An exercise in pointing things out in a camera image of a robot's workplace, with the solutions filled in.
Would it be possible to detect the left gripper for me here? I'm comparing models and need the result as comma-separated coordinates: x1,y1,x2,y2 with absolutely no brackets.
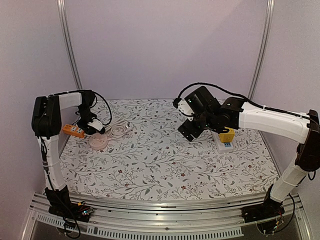
77,106,98,134

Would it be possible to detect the orange power strip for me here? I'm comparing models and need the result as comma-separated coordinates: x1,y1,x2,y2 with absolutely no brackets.
62,124,85,139

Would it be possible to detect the pink round power socket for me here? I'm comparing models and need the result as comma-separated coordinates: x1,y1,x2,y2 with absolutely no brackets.
88,134,108,150

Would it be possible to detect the white power cable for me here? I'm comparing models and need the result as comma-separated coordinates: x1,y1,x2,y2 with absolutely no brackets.
103,118,135,140

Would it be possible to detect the white multicolour power strip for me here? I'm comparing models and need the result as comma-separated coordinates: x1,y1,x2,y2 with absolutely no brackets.
211,132,235,154

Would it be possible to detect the yellow cube socket adapter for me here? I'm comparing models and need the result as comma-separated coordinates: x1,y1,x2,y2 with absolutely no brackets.
218,127,235,143

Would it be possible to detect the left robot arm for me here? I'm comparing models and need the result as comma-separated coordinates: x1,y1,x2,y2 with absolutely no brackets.
31,90,105,223

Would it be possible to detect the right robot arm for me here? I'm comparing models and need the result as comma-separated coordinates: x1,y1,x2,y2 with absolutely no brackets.
173,82,320,223

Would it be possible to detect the floral table mat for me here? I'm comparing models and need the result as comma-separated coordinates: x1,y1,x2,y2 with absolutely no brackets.
60,99,278,201

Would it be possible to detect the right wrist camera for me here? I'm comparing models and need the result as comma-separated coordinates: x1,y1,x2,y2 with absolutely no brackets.
173,97,194,118

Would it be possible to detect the right aluminium frame post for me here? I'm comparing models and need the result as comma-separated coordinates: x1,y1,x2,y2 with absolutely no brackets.
247,0,275,100

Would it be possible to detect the aluminium frame post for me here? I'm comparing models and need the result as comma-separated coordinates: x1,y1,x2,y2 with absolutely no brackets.
247,0,275,100
56,0,83,90

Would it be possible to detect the left aluminium frame post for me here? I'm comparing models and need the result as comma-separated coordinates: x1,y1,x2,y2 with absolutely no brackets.
56,0,83,90

